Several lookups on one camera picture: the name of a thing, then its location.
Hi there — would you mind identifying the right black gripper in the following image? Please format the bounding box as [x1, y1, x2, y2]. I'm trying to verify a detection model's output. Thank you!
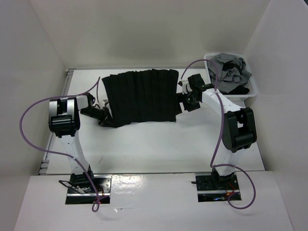
[173, 90, 201, 115]

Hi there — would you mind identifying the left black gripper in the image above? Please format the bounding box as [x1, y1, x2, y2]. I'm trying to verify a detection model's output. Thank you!
[80, 106, 117, 128]

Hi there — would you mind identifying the black skirt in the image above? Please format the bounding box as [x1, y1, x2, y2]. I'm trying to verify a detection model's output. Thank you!
[101, 69, 181, 128]

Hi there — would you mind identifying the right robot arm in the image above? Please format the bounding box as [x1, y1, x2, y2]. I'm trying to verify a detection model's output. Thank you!
[177, 74, 257, 189]

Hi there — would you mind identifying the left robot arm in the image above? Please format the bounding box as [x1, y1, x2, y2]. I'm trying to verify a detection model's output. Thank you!
[49, 93, 106, 193]

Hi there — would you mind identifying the white plastic basket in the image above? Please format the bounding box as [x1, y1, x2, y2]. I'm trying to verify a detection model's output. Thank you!
[204, 53, 258, 101]

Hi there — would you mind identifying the black garment in basket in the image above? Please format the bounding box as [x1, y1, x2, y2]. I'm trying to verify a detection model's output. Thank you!
[217, 61, 251, 95]

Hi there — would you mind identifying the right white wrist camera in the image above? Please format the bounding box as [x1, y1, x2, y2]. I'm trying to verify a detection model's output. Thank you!
[178, 80, 192, 94]

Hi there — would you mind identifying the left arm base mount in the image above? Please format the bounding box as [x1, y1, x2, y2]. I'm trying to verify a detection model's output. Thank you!
[58, 175, 112, 205]

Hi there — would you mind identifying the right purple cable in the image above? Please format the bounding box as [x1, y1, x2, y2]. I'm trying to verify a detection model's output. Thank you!
[180, 59, 256, 209]

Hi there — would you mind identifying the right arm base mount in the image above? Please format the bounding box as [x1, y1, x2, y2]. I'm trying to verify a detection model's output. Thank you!
[191, 171, 241, 202]

